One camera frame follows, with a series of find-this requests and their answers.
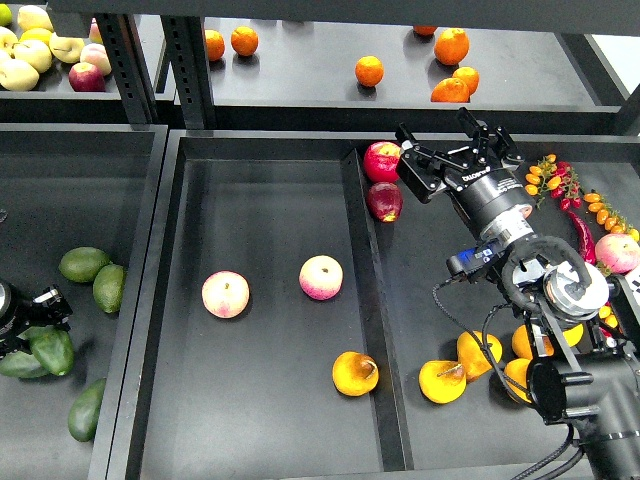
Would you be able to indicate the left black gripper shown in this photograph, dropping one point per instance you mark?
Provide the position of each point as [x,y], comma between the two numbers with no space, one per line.
[19,313]

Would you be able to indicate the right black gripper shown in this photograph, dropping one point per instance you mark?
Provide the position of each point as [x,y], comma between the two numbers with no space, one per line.
[482,187]

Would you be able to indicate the dark green avocado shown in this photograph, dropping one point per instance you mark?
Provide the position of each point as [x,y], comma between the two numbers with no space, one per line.
[53,349]

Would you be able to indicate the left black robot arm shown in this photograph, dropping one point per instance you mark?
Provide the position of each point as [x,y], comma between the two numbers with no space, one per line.
[19,313]

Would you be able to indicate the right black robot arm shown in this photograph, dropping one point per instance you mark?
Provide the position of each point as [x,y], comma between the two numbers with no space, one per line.
[583,373]

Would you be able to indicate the light green avocado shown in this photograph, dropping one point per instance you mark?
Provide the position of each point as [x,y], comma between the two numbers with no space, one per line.
[108,288]
[82,264]

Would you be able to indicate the green avocado lower left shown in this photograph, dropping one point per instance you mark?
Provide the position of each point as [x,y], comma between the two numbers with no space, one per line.
[22,365]

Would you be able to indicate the dark avocado bottom left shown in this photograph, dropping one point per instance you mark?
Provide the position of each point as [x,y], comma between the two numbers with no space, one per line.
[84,413]

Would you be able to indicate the yellow pear behind gripper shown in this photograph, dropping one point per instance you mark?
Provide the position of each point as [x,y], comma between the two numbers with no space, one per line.
[471,357]

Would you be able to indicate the yellow pear with brown top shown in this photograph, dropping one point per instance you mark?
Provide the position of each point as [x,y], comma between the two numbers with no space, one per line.
[516,373]

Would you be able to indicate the orange front right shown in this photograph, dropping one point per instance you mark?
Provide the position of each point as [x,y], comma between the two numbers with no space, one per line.
[450,90]

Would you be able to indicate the bright red apple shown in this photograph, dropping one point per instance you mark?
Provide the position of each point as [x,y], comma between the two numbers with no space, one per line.
[380,162]

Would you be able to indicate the orange right small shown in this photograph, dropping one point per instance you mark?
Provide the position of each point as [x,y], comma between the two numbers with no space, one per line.
[469,76]

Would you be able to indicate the dark red apple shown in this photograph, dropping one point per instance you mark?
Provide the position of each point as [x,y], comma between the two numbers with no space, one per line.
[384,201]

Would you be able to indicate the large orange top right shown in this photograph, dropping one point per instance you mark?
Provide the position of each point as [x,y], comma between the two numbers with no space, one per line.
[452,46]

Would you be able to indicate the orange centre shelf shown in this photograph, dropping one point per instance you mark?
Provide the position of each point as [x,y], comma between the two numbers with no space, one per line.
[369,71]

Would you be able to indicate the orange partly hidden top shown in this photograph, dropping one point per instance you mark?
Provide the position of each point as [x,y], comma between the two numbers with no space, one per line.
[424,31]

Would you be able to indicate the orange red tomato bunch upper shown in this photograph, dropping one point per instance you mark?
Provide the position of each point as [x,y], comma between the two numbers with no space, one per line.
[554,179]

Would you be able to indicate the black left tray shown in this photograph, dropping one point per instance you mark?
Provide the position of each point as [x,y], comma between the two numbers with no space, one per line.
[65,186]

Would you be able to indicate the red chili pepper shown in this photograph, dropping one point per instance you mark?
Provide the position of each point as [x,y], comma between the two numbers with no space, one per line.
[586,245]

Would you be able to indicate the pink apple left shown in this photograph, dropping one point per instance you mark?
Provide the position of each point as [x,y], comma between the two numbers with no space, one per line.
[225,294]

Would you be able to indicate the pink apple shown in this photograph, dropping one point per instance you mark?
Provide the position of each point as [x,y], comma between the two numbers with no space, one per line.
[225,294]
[321,277]

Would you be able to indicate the orange tomato vine middle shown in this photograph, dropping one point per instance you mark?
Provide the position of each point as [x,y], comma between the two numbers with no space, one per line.
[608,217]

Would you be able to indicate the pink apple centre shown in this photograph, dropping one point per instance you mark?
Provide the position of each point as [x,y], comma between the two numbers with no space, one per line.
[321,277]

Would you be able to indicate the pink peach right bin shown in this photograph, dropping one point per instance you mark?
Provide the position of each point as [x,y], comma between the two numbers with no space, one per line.
[618,252]

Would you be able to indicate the white marker card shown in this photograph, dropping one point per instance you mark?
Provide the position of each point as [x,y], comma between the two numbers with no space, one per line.
[632,279]

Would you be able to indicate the red apple on shelf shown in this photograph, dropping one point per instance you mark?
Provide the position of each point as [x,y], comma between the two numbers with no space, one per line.
[86,77]

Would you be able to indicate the black large divided tray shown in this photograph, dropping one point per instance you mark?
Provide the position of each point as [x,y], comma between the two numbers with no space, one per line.
[252,397]

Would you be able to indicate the cherry tomato bunch lower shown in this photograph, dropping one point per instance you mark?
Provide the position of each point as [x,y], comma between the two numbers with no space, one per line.
[608,322]

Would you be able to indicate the orange left edge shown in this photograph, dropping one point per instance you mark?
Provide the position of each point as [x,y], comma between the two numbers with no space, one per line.
[215,45]

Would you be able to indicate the pale yellow apple middle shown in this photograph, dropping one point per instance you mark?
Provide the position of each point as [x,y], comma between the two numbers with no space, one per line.
[35,52]

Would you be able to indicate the pale yellow apple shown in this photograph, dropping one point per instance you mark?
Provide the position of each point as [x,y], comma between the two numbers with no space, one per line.
[35,52]
[66,49]

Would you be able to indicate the pale yellow apple right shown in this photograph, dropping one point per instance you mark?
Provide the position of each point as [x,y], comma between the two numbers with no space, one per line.
[66,49]

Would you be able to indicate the pink peach on shelf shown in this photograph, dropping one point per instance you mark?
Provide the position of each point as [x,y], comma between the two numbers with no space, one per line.
[95,54]

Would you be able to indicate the yellow lemon on shelf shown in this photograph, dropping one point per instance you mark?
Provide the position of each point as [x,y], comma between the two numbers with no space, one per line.
[38,33]

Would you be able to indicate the black shelf upright post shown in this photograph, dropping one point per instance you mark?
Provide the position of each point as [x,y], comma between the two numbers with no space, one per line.
[186,50]

